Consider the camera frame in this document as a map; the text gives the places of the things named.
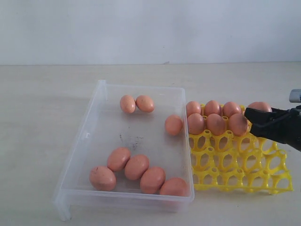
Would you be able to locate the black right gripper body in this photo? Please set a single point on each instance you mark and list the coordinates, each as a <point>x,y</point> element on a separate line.
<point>286,127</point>

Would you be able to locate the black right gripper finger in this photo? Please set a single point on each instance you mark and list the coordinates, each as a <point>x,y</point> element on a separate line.
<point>261,118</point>
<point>270,132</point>

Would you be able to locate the brown egg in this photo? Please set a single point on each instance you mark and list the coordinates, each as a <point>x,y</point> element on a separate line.
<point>152,180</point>
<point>136,166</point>
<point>216,124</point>
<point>102,178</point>
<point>193,107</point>
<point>173,125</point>
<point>118,159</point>
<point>127,104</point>
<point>145,103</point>
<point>262,106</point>
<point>175,187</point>
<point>238,124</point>
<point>211,107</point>
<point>196,124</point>
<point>230,108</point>

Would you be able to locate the yellow plastic egg tray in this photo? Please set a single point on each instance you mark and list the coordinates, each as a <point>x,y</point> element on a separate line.
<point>246,163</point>

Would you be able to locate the clear plastic storage box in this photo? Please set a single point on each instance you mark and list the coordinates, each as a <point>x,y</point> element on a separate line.
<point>132,151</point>

